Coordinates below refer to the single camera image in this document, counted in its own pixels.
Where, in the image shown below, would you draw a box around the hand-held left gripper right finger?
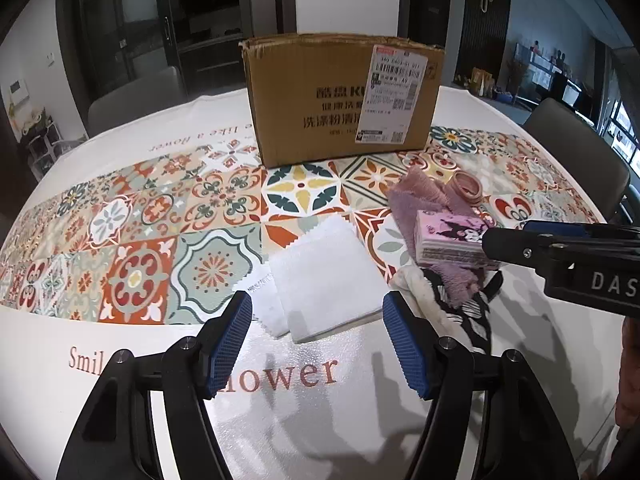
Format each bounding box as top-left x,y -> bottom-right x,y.
382,290 -> 583,480

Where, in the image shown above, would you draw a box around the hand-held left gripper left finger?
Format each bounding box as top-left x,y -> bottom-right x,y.
59,290 -> 255,480

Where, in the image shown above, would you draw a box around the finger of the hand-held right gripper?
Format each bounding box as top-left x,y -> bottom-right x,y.
522,219 -> 640,242
481,228 -> 576,272

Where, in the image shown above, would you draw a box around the black white patterned cloth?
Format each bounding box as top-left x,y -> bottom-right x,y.
390,262 -> 504,357

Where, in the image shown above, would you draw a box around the pink cartoon tissue pack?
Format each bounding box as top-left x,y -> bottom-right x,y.
415,210 -> 501,269

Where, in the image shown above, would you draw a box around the pink hair bands bundle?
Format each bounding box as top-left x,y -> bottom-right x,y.
445,170 -> 485,206

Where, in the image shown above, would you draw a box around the purple fuzzy cloth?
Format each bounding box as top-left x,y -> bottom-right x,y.
389,166 -> 493,307

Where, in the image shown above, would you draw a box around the brown cardboard box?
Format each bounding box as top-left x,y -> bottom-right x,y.
239,32 -> 447,169

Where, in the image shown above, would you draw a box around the person's right forearm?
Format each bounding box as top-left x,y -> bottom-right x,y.
619,319 -> 640,461

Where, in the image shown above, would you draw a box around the white cloth with label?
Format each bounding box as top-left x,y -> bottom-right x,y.
245,260 -> 292,339

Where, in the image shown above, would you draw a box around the grey dining chair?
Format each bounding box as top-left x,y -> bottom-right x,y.
87,66 -> 189,139
522,97 -> 632,222

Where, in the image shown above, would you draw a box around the white shoe rack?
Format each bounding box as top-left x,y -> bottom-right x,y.
20,110 -> 89,181

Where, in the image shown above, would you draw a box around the sliding glass doors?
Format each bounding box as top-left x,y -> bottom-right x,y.
55,0 -> 281,102

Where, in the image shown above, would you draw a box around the dark wall panel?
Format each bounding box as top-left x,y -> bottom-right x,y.
459,0 -> 512,87

